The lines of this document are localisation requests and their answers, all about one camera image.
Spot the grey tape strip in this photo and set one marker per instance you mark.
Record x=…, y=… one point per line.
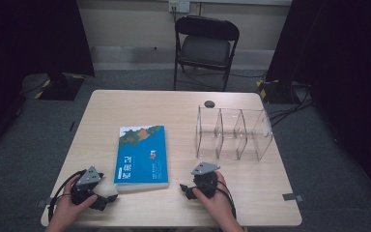
x=43, y=202
x=292, y=197

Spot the black stand base yellow tape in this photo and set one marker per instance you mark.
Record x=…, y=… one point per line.
x=59, y=88

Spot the white wall socket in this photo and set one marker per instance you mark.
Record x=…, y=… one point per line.
x=179, y=5

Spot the black folding chair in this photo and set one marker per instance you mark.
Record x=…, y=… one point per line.
x=205, y=48

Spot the black curtain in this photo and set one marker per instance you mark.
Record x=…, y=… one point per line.
x=29, y=48
x=344, y=64

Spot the clear acrylic book rack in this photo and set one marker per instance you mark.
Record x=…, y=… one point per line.
x=232, y=135

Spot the blue book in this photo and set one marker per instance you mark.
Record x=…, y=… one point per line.
x=141, y=158

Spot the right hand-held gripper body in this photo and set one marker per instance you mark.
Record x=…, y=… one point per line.
x=206, y=180

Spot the dark round table cap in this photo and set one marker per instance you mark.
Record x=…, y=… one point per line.
x=209, y=104

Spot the person's right hand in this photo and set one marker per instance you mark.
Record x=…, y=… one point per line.
x=219, y=206

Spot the person's left hand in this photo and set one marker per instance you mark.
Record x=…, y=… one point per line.
x=66, y=209

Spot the black box yellow tape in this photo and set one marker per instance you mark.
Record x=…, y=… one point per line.
x=277, y=92

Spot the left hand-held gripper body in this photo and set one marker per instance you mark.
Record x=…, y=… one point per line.
x=88, y=177

